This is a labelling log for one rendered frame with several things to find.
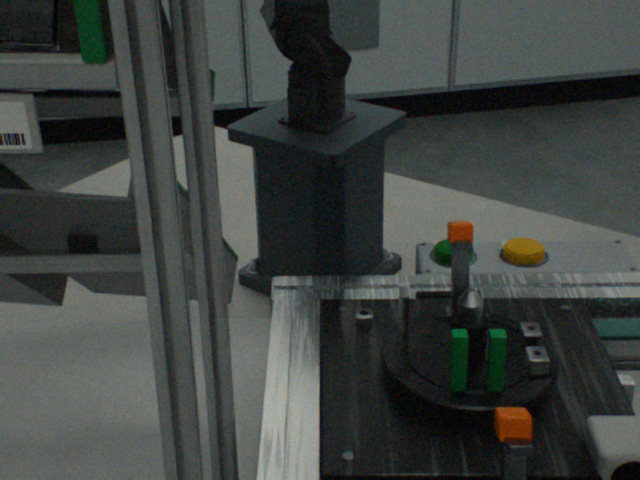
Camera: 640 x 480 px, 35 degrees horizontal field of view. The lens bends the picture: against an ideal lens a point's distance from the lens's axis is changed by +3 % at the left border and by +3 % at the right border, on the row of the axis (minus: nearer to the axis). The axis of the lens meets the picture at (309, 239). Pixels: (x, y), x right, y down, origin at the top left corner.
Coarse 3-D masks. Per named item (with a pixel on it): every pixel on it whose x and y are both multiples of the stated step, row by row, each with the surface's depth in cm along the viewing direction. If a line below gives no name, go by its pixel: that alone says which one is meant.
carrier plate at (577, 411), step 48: (336, 336) 87; (384, 336) 87; (576, 336) 87; (336, 384) 81; (576, 384) 81; (336, 432) 76; (384, 432) 76; (432, 432) 76; (480, 432) 75; (576, 432) 75
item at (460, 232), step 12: (456, 228) 83; (468, 228) 83; (456, 240) 83; (468, 240) 83; (456, 252) 84; (468, 252) 84; (456, 264) 84; (468, 264) 84; (456, 276) 84; (468, 276) 84; (456, 288) 84; (456, 300) 84
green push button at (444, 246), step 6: (444, 240) 102; (438, 246) 101; (444, 246) 101; (450, 246) 101; (438, 252) 100; (444, 252) 100; (450, 252) 100; (438, 258) 100; (444, 258) 99; (450, 258) 99; (450, 264) 99
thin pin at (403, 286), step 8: (400, 288) 74; (408, 288) 74; (400, 296) 75; (408, 296) 75; (400, 304) 75; (408, 304) 75; (400, 312) 75; (408, 312) 75; (400, 320) 76; (408, 320) 76; (400, 328) 76; (400, 336) 76; (400, 344) 77; (400, 352) 77; (400, 360) 77; (400, 368) 78; (400, 376) 78
